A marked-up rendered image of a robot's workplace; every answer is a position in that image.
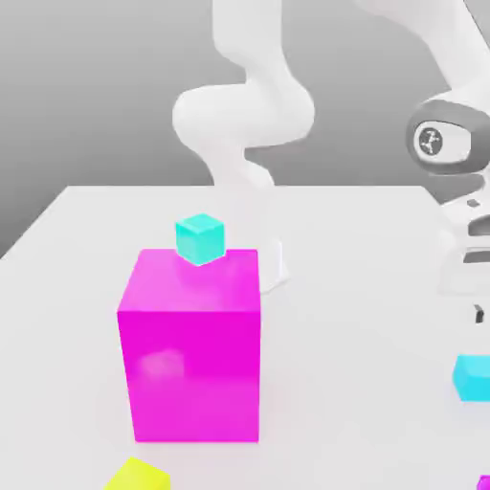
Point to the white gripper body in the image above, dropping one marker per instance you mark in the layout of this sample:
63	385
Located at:
455	279

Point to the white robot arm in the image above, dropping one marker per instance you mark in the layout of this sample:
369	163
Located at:
245	115

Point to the small cyan cube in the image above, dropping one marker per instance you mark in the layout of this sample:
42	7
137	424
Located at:
472	379

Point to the small magenta cube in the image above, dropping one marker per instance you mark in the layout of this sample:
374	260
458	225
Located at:
485	484

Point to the small turquoise cube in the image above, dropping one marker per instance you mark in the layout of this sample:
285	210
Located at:
200	239

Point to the small yellow cube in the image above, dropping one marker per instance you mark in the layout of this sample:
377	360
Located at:
138	476

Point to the large magenta box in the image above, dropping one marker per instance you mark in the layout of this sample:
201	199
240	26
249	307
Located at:
191	367

